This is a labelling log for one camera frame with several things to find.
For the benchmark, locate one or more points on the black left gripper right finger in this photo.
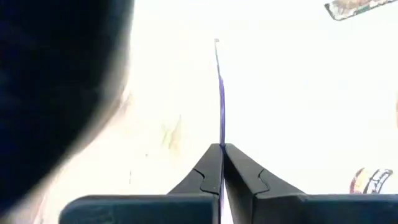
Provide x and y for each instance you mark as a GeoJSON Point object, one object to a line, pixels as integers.
{"type": "Point", "coordinates": [295, 211]}

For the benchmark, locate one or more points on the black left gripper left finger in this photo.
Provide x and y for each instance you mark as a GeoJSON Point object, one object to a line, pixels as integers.
{"type": "Point", "coordinates": [140, 211]}

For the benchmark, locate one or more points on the purple iridescent spoon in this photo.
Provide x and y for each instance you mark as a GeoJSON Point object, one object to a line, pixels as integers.
{"type": "Point", "coordinates": [221, 109]}

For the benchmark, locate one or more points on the yellow ramen packet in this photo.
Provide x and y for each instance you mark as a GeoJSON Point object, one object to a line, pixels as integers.
{"type": "Point", "coordinates": [357, 183]}

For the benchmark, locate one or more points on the everything bagel seasoning jar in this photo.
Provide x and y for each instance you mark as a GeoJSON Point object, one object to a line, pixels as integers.
{"type": "Point", "coordinates": [351, 7]}

